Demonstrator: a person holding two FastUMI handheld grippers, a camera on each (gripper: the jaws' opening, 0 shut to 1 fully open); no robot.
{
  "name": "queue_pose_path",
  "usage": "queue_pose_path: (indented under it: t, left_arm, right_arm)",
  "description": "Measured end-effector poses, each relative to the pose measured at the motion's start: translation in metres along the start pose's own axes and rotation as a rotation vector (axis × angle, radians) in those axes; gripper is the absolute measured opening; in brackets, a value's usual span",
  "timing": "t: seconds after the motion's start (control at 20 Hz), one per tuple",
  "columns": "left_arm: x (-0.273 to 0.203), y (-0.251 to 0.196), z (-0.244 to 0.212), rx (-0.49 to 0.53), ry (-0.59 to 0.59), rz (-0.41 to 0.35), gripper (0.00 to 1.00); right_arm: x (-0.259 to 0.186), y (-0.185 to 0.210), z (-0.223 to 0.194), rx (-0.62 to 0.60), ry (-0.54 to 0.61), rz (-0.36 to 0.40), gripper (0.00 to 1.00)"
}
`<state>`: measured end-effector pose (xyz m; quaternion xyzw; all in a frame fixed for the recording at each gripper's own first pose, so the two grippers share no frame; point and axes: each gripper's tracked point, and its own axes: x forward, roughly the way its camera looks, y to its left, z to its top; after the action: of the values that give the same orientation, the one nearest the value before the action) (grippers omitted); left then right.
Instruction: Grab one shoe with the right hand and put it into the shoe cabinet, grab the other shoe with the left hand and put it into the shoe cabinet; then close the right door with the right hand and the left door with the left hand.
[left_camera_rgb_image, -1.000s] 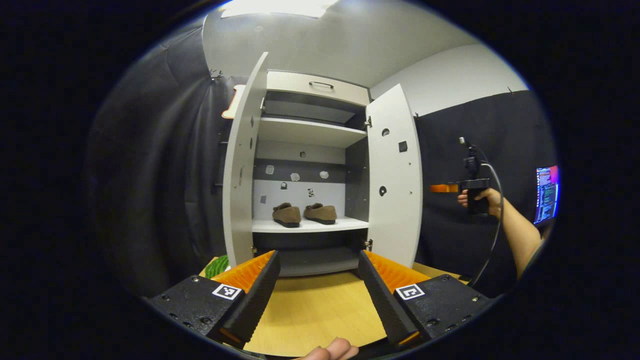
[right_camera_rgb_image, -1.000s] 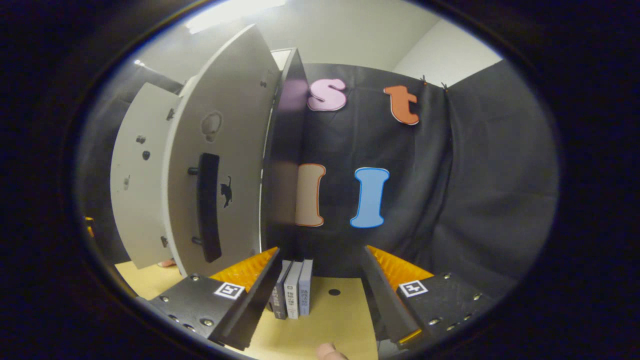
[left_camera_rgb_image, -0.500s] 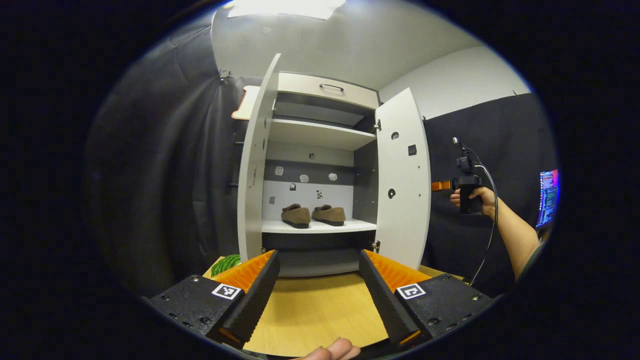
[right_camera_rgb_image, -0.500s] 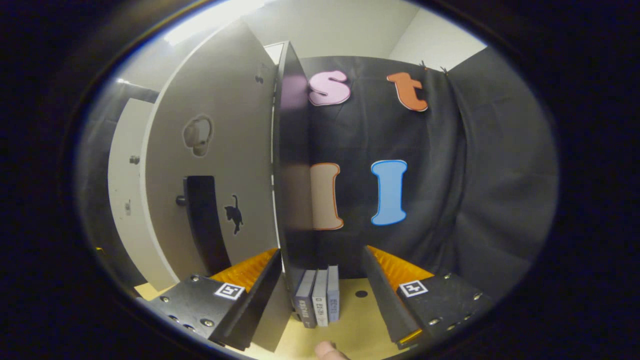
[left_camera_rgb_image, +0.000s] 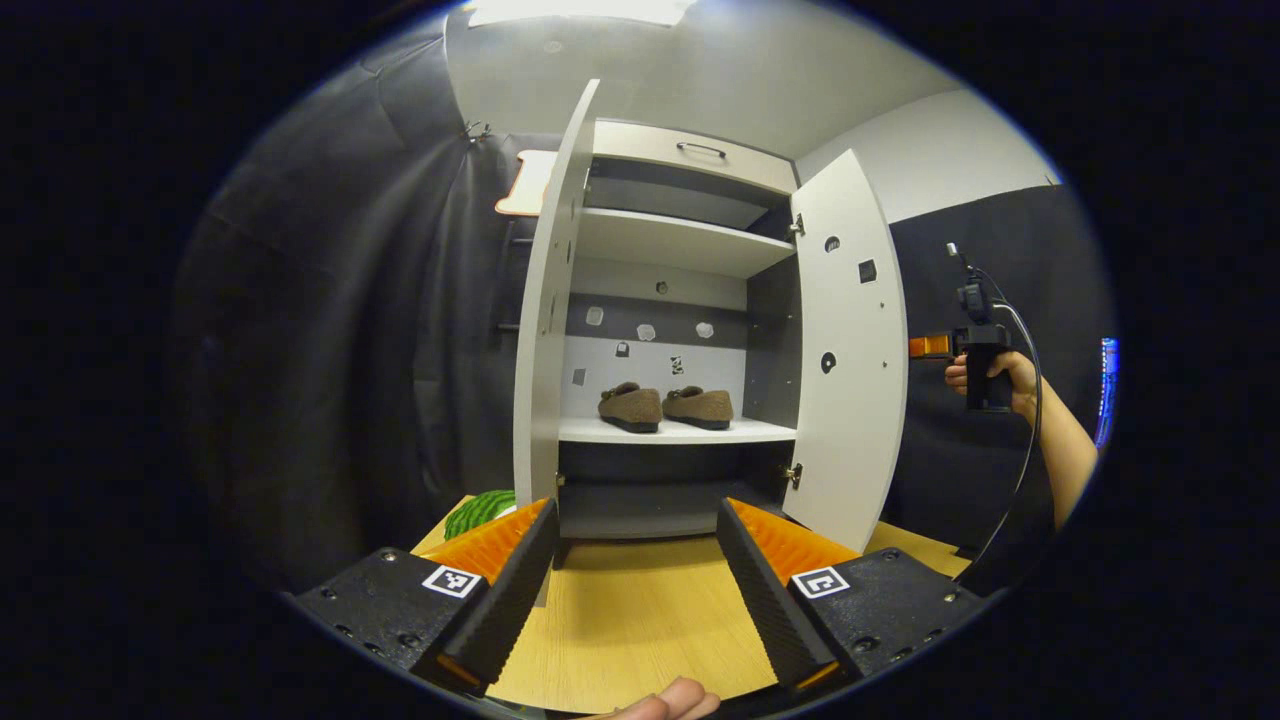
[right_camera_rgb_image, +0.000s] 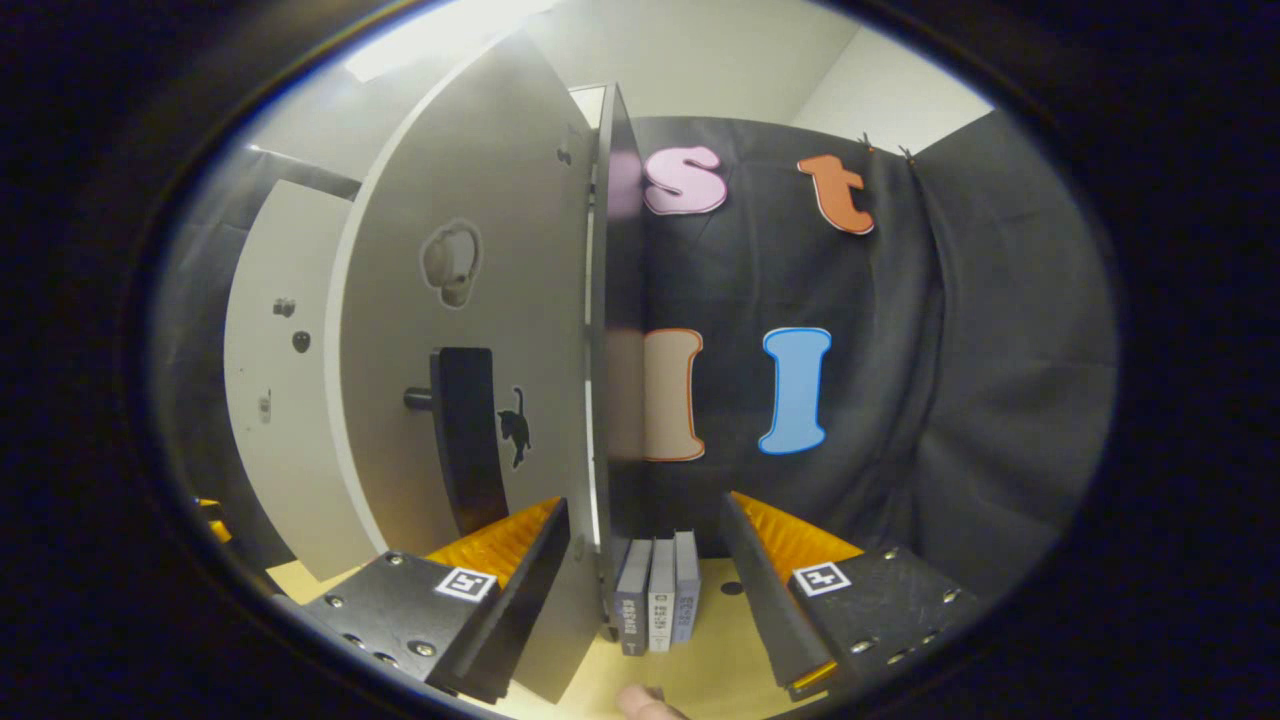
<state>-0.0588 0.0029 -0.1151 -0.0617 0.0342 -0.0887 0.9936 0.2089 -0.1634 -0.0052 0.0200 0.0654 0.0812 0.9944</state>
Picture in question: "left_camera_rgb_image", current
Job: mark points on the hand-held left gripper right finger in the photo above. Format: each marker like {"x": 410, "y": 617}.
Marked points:
{"x": 770, "y": 610}

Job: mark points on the black backdrop cloth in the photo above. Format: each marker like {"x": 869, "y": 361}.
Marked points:
{"x": 330, "y": 350}

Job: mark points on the white cabinet door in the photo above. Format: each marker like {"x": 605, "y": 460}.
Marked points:
{"x": 850, "y": 450}
{"x": 545, "y": 350}

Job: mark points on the white shoe cabinet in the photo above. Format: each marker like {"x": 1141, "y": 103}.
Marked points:
{"x": 670, "y": 240}

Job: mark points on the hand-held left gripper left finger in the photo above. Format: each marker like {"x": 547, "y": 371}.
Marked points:
{"x": 505, "y": 620}

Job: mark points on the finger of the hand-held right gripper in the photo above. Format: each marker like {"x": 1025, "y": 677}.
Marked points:
{"x": 930, "y": 346}

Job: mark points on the small black clip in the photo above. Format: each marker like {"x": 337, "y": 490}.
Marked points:
{"x": 478, "y": 130}

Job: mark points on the brown fuzzy shoe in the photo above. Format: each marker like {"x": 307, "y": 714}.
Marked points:
{"x": 697, "y": 405}
{"x": 630, "y": 405}

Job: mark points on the watermelon slice toy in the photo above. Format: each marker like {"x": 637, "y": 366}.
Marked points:
{"x": 478, "y": 515}

